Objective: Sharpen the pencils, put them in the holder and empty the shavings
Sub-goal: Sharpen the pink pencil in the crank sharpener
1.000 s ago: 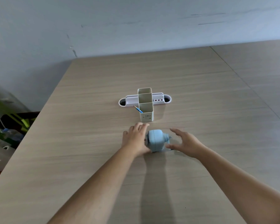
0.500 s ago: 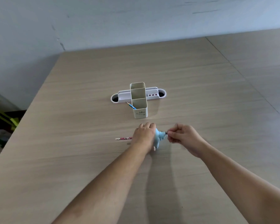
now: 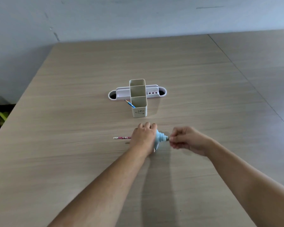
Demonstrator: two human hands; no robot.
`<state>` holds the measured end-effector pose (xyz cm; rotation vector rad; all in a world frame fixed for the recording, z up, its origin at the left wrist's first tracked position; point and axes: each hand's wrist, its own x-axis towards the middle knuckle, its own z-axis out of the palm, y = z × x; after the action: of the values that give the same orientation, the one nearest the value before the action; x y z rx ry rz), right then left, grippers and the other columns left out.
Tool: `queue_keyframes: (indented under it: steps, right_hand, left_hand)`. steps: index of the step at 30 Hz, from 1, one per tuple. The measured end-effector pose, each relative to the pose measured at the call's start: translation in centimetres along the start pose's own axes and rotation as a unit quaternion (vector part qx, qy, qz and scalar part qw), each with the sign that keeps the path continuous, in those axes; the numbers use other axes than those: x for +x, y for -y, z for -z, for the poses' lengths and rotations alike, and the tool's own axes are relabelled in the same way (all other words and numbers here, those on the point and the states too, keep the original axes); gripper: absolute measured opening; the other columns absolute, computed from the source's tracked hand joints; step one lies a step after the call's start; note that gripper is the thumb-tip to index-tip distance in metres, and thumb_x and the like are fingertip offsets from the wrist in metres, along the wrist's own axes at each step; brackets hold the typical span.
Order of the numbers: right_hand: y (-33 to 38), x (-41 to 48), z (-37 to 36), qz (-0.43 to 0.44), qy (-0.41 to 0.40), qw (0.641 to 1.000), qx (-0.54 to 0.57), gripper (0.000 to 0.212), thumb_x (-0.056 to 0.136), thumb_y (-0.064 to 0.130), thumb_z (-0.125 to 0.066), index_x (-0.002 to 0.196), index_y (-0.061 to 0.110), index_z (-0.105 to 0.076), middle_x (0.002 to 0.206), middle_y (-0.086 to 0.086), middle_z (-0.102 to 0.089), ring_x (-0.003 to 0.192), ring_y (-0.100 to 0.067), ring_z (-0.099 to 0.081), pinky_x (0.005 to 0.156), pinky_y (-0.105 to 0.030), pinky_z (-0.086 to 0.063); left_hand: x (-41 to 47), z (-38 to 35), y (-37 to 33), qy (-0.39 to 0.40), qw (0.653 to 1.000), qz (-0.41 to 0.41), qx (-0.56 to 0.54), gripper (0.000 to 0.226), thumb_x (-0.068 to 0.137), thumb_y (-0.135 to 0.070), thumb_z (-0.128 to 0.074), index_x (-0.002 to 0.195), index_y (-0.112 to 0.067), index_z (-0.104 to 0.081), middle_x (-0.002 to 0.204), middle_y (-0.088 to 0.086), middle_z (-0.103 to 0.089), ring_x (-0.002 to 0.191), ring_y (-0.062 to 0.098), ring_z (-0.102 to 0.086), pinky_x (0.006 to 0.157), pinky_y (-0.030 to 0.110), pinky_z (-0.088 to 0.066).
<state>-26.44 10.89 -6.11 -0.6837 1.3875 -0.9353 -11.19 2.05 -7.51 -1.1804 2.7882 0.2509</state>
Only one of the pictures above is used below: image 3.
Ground person's right hand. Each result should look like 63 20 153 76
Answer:
169 126 214 157

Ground person's left hand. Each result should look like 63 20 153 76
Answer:
129 122 158 157

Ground light blue pencil sharpener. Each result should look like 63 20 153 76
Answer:
153 129 169 153

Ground person's left forearm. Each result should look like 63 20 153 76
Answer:
47 145 149 227

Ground person's right forearm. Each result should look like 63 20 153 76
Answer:
205 138 284 227

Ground beige divided pen holder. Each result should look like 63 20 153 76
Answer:
129 79 148 118

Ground white oval desk organizer tray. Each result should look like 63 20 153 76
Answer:
108 85 167 101

